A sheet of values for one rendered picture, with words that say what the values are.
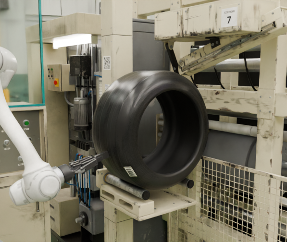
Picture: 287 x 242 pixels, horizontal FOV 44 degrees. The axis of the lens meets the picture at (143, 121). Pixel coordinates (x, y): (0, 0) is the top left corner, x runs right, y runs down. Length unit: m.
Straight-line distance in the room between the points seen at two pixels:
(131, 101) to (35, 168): 0.50
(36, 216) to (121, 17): 1.22
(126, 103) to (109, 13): 0.60
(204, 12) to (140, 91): 0.50
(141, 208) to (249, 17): 0.97
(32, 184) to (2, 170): 0.84
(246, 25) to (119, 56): 0.68
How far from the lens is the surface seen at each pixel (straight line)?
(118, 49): 1.94
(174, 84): 1.67
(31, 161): 1.35
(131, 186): 1.75
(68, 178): 1.53
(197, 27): 1.81
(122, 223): 2.12
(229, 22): 1.68
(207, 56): 1.93
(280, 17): 1.69
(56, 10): 11.06
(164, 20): 2.00
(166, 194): 1.98
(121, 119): 1.54
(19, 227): 2.22
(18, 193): 1.46
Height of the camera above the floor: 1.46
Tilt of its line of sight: 8 degrees down
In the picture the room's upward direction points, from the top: straight up
